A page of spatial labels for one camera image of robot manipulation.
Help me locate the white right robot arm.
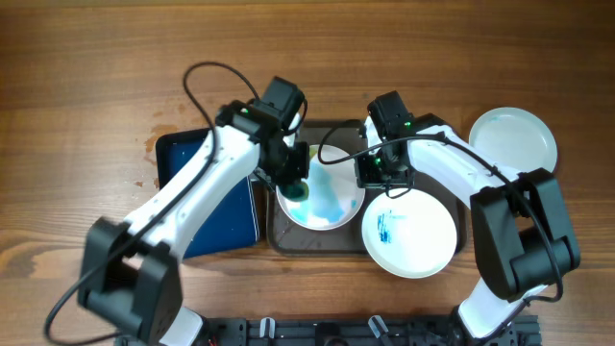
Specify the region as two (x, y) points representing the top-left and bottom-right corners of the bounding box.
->
(355, 91), (580, 345)

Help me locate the white plate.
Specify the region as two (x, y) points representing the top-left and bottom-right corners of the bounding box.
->
(276, 144), (365, 231)
(361, 189), (457, 279)

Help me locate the dark brown serving tray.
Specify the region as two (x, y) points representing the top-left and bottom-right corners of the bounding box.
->
(266, 120), (470, 257)

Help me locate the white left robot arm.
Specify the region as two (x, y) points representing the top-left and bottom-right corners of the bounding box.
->
(78, 77), (309, 345)

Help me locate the blue water tray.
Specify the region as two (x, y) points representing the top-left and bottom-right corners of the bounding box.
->
(155, 129), (260, 260)

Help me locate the green yellow sponge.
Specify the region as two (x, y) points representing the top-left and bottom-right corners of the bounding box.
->
(278, 142), (316, 202)

